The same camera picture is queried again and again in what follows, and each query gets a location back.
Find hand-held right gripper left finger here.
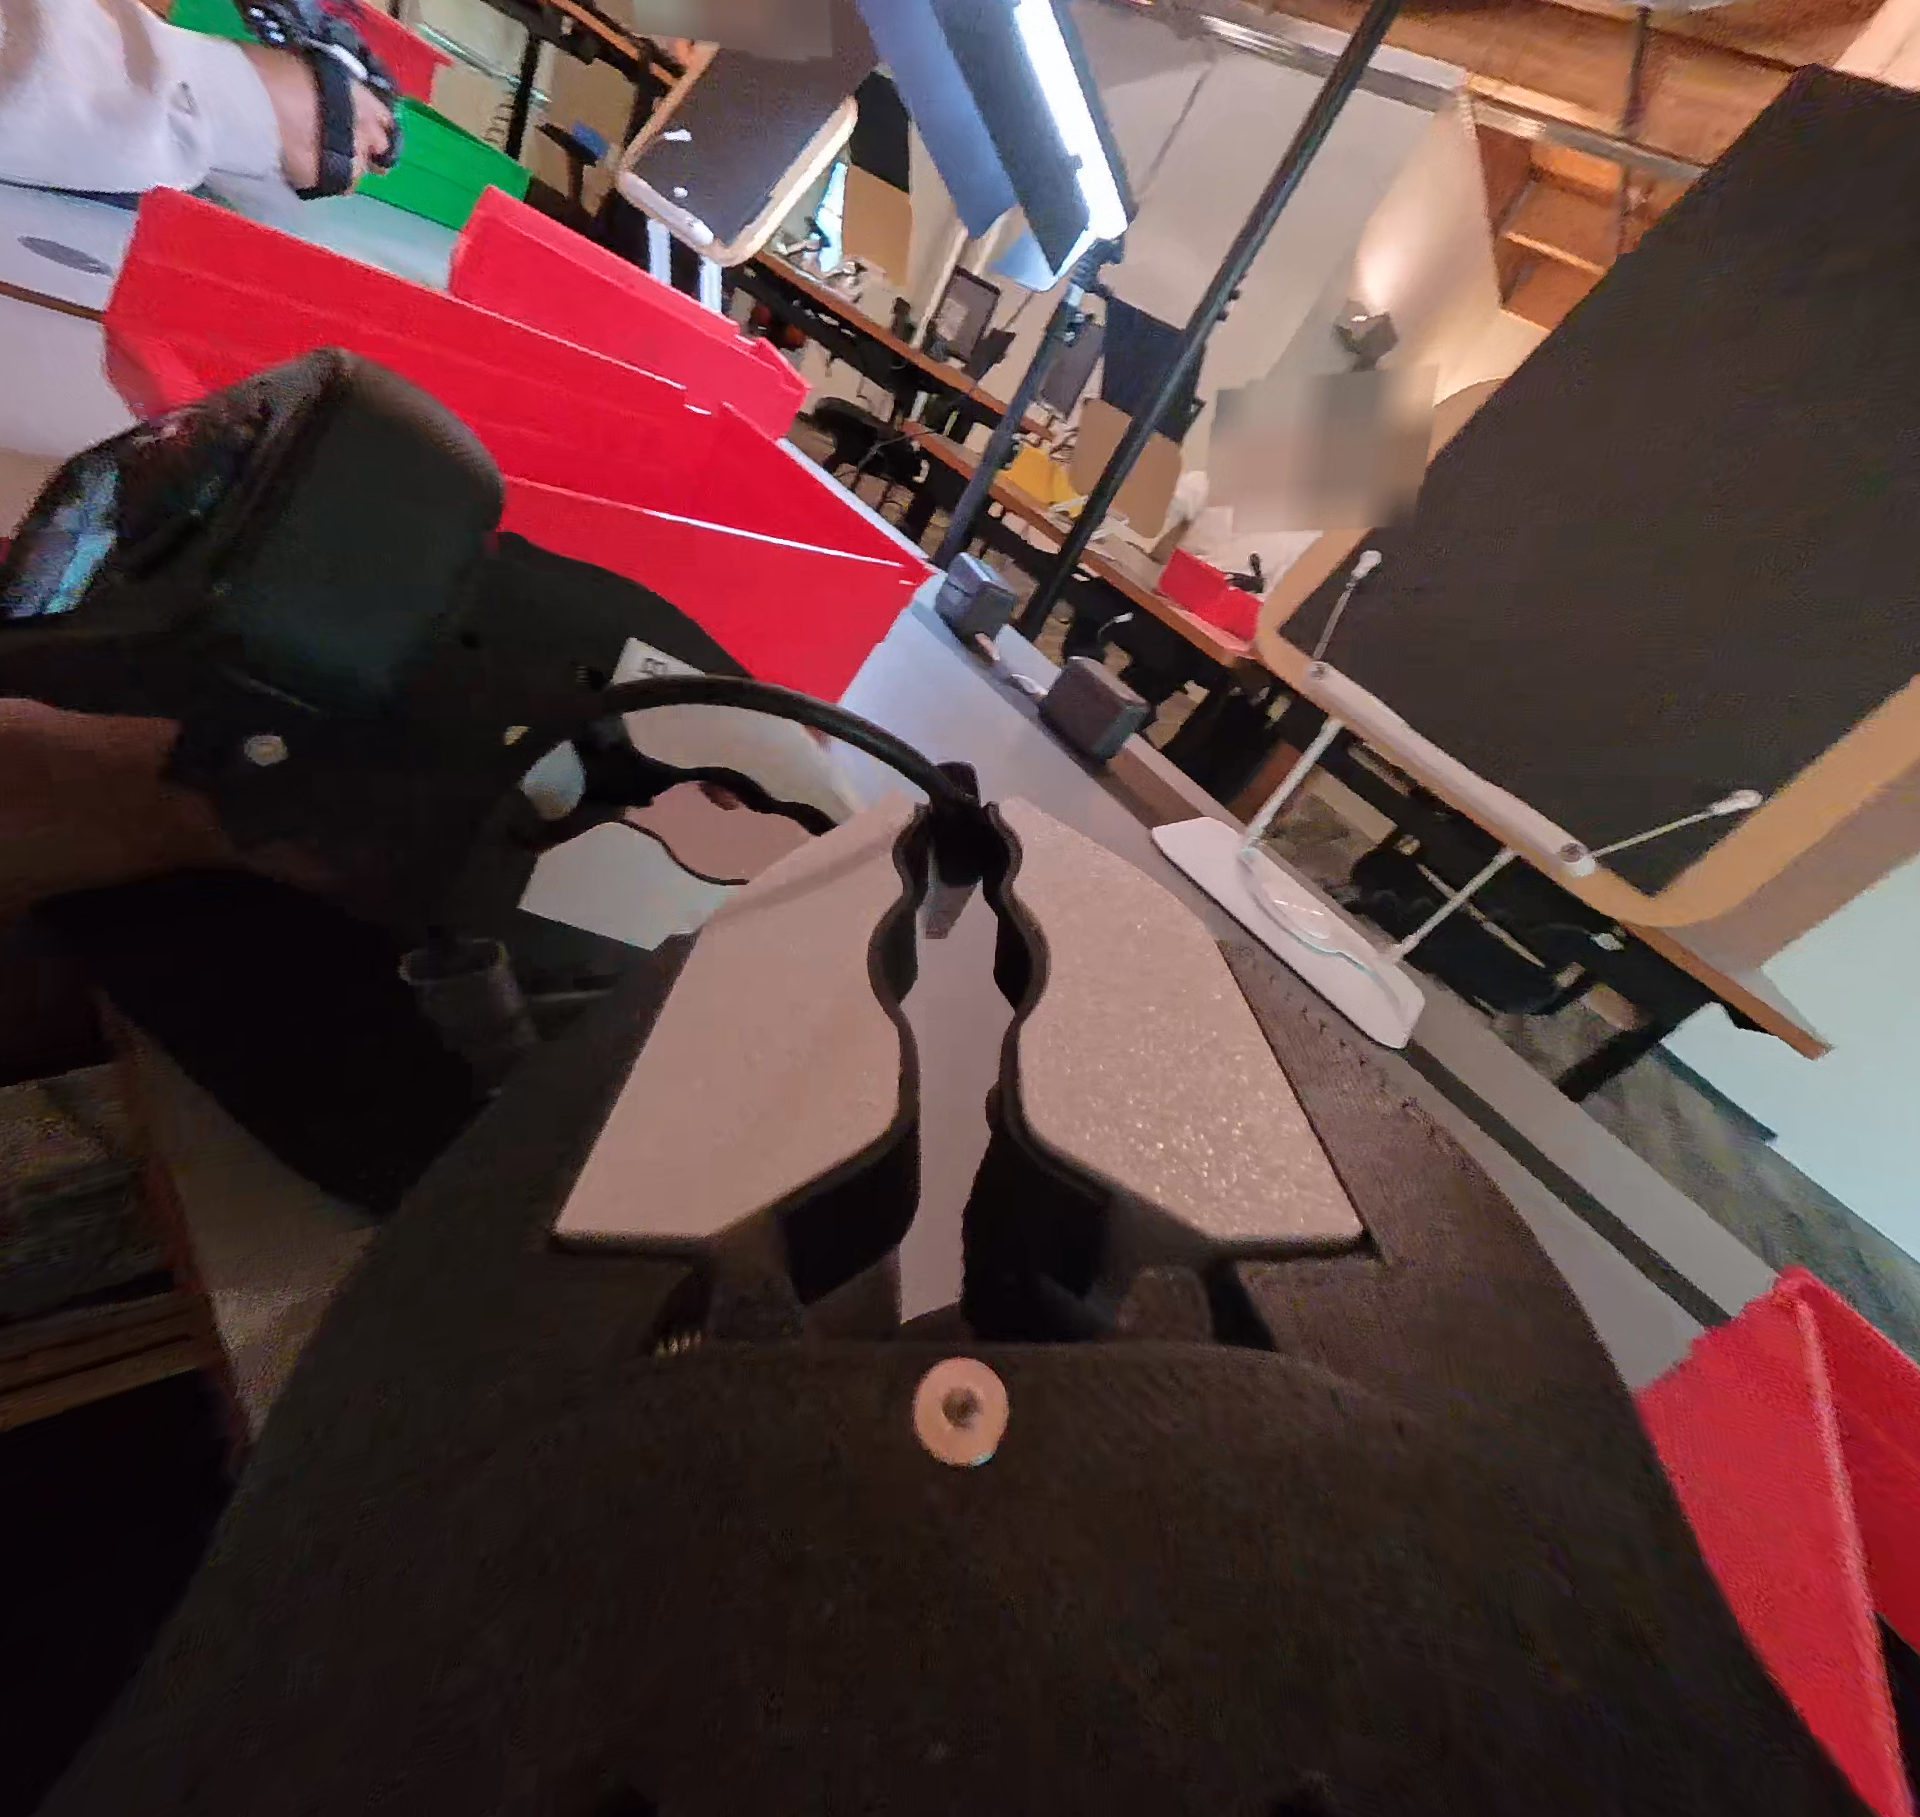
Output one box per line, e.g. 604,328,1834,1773
555,794,923,1249

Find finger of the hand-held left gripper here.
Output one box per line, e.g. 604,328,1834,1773
606,703,874,835
517,788,819,938

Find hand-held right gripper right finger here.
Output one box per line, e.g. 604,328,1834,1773
990,798,1366,1255

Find black usb-c cable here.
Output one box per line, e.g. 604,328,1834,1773
600,676,1005,942

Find person's left hand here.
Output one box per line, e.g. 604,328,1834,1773
0,698,229,949

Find black light stand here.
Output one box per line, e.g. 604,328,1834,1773
938,239,1118,604

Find small red plastic bin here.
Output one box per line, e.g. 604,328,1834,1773
1155,548,1264,641
337,0,452,101

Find cardboard sheet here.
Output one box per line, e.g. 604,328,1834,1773
1067,400,1187,535

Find computer monitor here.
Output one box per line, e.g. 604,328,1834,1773
928,269,1005,364

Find studio light panel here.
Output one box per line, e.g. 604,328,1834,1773
853,0,1135,290

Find black boom stand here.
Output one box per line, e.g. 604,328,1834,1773
1020,0,1464,641

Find black board wooden frame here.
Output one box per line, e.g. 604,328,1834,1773
618,45,860,266
1251,64,1920,933

